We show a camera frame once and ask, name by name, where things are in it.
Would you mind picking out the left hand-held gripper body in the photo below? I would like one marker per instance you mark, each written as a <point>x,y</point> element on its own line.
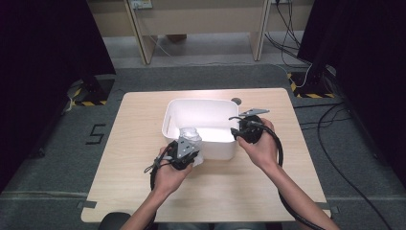
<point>184,148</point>

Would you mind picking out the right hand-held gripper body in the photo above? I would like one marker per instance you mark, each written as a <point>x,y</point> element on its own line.
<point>252,131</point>

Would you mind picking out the person's left hand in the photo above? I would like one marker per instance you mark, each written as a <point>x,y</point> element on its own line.
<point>169,180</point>

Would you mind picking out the black chair part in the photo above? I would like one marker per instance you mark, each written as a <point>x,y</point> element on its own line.
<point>111,222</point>

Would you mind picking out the grey tape piece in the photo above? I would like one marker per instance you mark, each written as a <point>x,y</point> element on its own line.
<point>86,204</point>
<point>325,207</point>

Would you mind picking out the beige wooden desk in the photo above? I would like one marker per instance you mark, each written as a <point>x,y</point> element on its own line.
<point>204,22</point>

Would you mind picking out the dark curtain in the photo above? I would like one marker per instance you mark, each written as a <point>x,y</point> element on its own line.
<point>38,80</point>
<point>367,64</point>

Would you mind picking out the person's right hand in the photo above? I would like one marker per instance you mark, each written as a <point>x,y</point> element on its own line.
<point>263,153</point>

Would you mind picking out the white wall socket strip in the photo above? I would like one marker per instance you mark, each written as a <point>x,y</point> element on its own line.
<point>140,4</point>

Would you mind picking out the black stand base striped tape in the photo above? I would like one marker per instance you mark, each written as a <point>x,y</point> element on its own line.
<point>314,86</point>
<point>95,89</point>

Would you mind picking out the white plastic storage bin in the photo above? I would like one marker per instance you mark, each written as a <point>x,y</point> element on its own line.
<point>204,118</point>

